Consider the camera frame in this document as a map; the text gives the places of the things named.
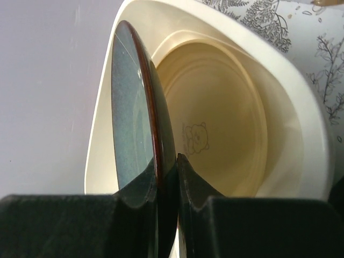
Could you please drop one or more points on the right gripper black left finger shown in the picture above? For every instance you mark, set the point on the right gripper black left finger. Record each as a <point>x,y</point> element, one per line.
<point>120,225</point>

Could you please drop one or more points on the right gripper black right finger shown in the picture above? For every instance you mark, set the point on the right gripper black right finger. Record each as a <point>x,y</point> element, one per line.
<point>212,225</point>

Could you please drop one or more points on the blue glazed ceramic plate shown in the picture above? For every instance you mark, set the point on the blue glazed ceramic plate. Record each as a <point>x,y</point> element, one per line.
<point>142,131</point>

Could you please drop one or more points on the yellow plastic plate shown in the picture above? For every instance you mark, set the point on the yellow plastic plate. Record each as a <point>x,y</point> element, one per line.
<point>216,112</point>

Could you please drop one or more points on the white rectangular basin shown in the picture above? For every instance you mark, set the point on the white rectangular basin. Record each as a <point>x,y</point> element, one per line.
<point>300,149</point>

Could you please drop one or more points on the floral table mat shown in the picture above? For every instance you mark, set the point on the floral table mat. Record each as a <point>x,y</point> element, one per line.
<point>311,37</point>

